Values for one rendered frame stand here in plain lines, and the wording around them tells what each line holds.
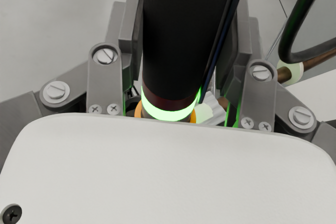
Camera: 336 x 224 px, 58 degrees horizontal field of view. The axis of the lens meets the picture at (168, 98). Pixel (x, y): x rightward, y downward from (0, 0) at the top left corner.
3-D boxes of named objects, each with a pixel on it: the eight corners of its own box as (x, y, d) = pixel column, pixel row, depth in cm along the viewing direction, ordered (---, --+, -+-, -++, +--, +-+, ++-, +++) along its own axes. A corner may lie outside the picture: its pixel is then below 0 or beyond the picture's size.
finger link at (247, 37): (216, 149, 13) (215, 31, 16) (290, 157, 13) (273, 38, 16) (237, 115, 10) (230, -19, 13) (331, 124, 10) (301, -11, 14)
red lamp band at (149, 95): (179, 55, 19) (181, 42, 18) (209, 96, 18) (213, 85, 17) (131, 75, 18) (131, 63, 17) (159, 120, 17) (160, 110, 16)
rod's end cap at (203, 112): (200, 108, 27) (204, 97, 25) (212, 127, 26) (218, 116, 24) (180, 118, 26) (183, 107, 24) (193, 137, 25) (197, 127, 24)
